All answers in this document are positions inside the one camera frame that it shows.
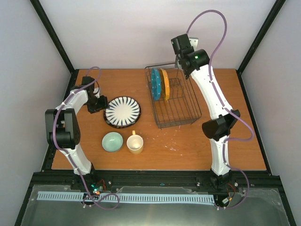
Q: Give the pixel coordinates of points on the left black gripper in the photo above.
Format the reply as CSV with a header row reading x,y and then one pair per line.
x,y
104,104

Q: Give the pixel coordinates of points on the orange polka dot plate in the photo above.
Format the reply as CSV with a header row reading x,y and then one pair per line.
x,y
165,84

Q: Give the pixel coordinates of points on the teal polka dot plate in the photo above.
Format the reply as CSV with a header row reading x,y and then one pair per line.
x,y
156,87

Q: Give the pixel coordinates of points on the dark wire dish rack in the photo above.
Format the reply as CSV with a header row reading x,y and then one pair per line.
x,y
182,107

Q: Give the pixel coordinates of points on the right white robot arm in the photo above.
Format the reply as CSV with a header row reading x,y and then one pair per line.
x,y
195,65

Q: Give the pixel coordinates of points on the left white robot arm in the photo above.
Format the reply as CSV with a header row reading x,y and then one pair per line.
x,y
62,126

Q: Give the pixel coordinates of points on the white blue striped plate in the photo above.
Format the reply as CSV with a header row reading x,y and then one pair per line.
x,y
122,113

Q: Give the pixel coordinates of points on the light green ceramic bowl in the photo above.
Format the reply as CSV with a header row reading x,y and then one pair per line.
x,y
112,142

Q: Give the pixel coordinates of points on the cream yellow mug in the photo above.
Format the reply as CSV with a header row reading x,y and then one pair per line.
x,y
135,143

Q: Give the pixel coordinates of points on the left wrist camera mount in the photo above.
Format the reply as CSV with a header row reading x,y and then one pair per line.
x,y
97,92

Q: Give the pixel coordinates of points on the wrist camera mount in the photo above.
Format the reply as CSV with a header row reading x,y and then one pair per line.
x,y
97,92
194,42

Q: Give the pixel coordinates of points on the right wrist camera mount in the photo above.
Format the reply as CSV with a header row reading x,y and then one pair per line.
x,y
194,42

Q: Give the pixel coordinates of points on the left black frame post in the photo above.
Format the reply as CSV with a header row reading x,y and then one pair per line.
x,y
53,35

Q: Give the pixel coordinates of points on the black frame post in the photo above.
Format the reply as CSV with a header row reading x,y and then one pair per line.
x,y
277,6
53,35

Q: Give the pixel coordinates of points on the light blue slotted cable duct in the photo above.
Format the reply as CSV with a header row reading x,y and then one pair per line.
x,y
205,199

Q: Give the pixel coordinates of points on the right black frame post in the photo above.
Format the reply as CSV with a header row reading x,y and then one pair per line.
x,y
277,6

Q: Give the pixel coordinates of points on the black aluminium frame base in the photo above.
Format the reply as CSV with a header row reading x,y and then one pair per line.
x,y
195,180

